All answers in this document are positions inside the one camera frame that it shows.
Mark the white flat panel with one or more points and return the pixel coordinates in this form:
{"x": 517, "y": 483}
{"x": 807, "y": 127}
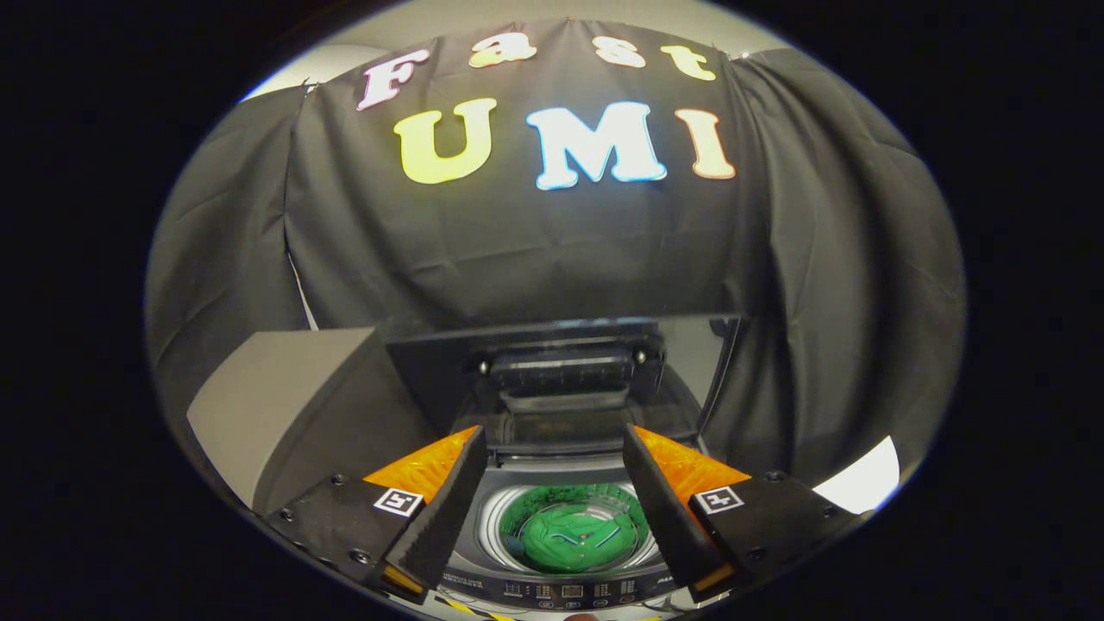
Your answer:
{"x": 862, "y": 479}

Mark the grey washing machine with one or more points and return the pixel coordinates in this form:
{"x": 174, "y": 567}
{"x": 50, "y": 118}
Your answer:
{"x": 569, "y": 591}

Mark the green polo shirt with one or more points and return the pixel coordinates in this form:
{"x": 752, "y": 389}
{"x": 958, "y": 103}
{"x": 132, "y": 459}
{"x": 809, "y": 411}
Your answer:
{"x": 578, "y": 539}

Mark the black backdrop cloth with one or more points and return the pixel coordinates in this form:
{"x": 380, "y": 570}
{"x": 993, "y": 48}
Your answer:
{"x": 535, "y": 250}

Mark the grey cabinet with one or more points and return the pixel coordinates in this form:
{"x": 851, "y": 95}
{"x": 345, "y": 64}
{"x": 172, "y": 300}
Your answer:
{"x": 276, "y": 405}

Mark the dark washing machine lid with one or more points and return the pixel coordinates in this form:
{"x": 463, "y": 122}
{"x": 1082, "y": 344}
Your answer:
{"x": 431, "y": 379}

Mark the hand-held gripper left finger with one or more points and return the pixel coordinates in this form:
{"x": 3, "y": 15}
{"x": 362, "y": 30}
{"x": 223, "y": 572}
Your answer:
{"x": 444, "y": 517}

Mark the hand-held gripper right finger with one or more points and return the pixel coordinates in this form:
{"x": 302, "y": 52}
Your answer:
{"x": 660, "y": 513}

